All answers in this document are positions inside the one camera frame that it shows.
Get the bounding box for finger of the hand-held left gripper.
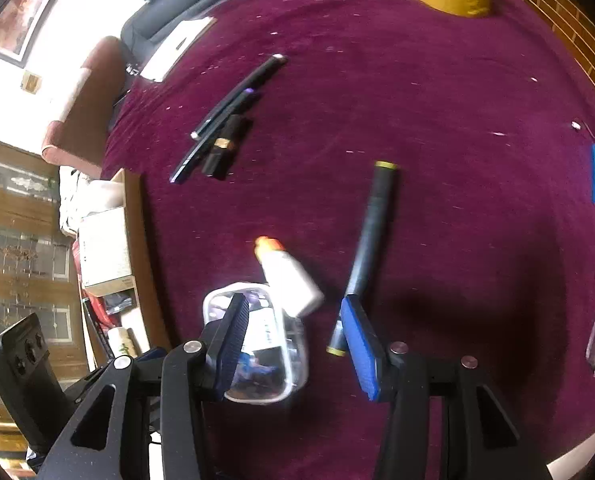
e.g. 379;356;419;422
135;345;171;363

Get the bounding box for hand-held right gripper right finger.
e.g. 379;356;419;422
340;294;553;480

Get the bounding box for black pen with silver tip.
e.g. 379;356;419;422
190;53;289;141

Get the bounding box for brown chair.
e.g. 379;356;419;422
41;35;128;179

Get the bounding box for shallow brown cardboard box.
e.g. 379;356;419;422
60;167;174;362

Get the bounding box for wooden glass-door cabinet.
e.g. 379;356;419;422
0;132;86;461

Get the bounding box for maroon tablecloth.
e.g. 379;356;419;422
100;0;595;480

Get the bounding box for black tube with gold band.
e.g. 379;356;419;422
202;114;254;180

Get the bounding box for clear plastic container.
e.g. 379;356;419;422
202;281;311;406

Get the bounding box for plain white box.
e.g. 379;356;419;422
79;207;134;297

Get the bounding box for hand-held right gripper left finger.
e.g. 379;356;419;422
35;292;251;480

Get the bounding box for cream patterned roll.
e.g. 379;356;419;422
106;327;140;357

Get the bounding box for black bag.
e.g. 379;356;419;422
120;0;283;61

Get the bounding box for white booklet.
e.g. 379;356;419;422
140;16;218;84

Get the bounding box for white glue bottle orange cap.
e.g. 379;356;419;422
254;236;326;317

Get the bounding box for long black pen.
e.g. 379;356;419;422
170;88;259;185

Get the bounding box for black marker with yellow ends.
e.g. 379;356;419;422
326;161;401;359

